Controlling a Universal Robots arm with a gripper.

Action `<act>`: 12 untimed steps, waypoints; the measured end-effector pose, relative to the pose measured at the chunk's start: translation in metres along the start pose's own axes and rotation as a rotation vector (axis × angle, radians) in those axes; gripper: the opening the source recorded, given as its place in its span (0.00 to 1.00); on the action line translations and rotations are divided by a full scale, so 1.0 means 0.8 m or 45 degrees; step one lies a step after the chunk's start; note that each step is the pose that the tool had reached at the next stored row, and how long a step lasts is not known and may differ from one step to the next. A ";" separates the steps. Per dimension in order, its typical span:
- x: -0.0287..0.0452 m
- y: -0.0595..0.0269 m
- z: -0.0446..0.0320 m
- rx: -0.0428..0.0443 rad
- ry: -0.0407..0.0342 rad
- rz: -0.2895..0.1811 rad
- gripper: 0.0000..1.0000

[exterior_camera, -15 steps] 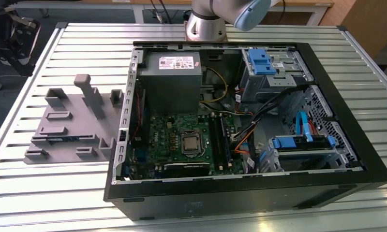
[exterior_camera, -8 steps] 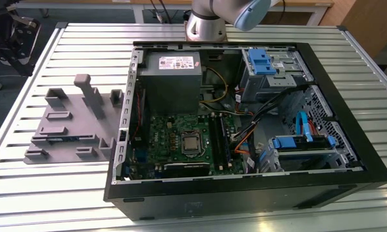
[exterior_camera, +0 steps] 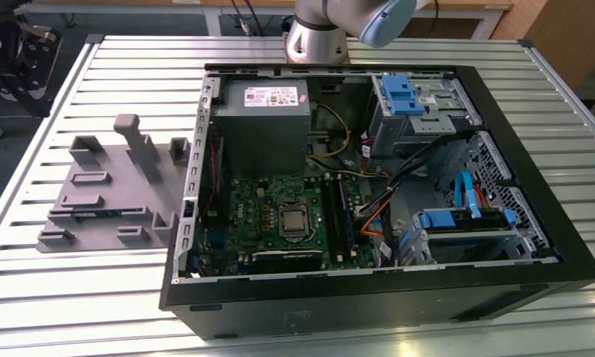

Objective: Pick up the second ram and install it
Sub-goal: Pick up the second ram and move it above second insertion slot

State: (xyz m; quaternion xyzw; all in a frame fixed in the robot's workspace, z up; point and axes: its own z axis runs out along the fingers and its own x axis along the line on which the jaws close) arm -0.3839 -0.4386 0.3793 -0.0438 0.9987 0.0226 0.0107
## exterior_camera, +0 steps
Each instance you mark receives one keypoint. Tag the black PC case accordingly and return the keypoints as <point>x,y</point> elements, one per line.
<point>376,297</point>

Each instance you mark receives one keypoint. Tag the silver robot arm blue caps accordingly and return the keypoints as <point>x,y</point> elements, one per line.
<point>318,41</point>

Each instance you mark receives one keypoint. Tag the white framed wooden desk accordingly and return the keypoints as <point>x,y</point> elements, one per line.
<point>476,4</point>

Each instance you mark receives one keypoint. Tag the black graphics card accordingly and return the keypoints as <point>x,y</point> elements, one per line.
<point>287,260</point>

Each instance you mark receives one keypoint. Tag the silver disk bay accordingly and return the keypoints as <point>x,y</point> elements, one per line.
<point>476,238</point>

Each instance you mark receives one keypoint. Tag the grey power supply unit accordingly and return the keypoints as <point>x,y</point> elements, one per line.
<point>257,141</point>

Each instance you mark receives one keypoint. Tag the silver CPU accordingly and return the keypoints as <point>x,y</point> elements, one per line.
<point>291,221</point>

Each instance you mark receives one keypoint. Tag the blue plastic drive latch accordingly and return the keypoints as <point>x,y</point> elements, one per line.
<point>402,100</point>

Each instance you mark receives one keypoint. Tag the green motherboard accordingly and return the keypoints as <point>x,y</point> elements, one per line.
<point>249,197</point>

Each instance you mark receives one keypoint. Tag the silver drive cage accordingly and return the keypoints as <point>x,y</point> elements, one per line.
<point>426,126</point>

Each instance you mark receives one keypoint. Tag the blue disk carrier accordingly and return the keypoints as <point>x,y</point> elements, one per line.
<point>439,221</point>

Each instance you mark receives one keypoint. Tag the RAM stick with blue label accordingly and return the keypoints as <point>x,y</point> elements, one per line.
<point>96,214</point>

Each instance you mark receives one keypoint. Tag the grey parts rack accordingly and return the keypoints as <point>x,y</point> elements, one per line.
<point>113,178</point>

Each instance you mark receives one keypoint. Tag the brown wooden cabinet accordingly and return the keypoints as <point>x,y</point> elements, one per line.
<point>565,33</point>

